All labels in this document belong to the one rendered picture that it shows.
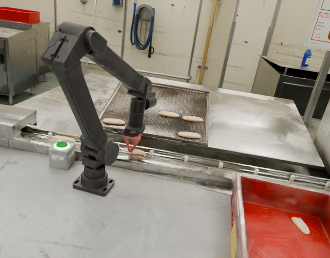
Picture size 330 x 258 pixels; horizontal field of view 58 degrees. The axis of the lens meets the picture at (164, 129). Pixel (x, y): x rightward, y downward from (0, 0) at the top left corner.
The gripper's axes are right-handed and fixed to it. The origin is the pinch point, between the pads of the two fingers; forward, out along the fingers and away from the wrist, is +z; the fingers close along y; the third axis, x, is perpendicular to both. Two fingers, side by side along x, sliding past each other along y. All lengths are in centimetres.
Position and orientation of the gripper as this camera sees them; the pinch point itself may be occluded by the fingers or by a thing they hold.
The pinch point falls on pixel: (132, 146)
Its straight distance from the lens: 118.9
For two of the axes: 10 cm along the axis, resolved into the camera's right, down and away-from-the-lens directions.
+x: -9.8, -1.8, 0.5
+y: 1.1, -3.5, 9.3
